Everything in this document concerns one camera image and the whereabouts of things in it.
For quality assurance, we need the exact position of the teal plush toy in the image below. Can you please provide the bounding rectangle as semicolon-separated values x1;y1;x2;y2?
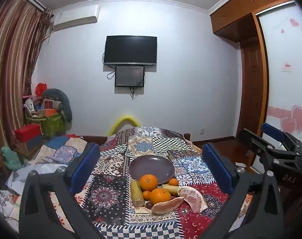
1;146;22;168

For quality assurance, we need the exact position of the patchwork tablecloth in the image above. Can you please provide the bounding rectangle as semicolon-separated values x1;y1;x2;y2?
74;126;254;239

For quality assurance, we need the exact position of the red ornament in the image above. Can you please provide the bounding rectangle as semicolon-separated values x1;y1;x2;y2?
35;83;48;96

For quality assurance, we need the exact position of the wall television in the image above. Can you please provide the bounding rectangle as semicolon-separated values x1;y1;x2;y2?
104;35;158;66

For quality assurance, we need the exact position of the wooden bed footboard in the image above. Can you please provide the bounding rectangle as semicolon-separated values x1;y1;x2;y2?
77;135;109;146

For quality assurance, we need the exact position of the patchwork blanket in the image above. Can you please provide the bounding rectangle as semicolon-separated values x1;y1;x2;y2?
29;136;88;166

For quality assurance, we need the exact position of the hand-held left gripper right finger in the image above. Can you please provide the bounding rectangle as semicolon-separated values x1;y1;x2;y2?
202;142;281;239

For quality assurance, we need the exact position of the wooden wardrobe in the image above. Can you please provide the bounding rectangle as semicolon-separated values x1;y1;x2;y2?
210;0;302;175

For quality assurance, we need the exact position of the large orange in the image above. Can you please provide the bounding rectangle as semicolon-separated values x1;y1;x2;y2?
139;174;158;192
150;188;171;205

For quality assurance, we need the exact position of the pinkish pomelo segment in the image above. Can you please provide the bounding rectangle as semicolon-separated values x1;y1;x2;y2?
151;197;185;215

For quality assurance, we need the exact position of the yellow curved foam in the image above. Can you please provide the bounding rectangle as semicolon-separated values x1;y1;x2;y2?
109;115;140;136

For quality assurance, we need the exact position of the striped brown curtain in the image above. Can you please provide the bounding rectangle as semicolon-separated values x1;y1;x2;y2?
0;0;53;160

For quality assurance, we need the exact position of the purple plate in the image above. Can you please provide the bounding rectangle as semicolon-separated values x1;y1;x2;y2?
129;155;175;185

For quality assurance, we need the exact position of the red box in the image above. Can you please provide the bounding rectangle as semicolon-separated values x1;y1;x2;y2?
15;124;42;142

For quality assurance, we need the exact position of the brown wooden door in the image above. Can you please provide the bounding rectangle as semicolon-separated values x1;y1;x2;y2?
239;37;270;140

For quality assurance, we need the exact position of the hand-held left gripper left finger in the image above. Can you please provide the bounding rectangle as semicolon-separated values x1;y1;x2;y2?
18;142;102;239

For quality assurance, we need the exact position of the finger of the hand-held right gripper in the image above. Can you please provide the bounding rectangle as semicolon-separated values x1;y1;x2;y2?
238;128;288;172
261;123;302;152

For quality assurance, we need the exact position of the white pomelo segment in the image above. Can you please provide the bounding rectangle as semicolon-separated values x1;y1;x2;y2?
178;186;208;214

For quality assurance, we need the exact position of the white cloth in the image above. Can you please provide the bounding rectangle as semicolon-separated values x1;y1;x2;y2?
5;163;69;197

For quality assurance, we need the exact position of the floral bed sheet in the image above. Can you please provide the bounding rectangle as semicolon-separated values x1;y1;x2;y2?
0;189;74;239

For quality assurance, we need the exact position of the white air conditioner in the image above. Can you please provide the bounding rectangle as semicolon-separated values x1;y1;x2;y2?
52;5;100;31

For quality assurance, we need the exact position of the small wall monitor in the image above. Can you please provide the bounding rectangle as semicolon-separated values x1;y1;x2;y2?
115;65;145;87

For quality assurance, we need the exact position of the green box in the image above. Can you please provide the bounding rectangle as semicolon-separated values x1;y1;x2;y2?
26;112;67;138

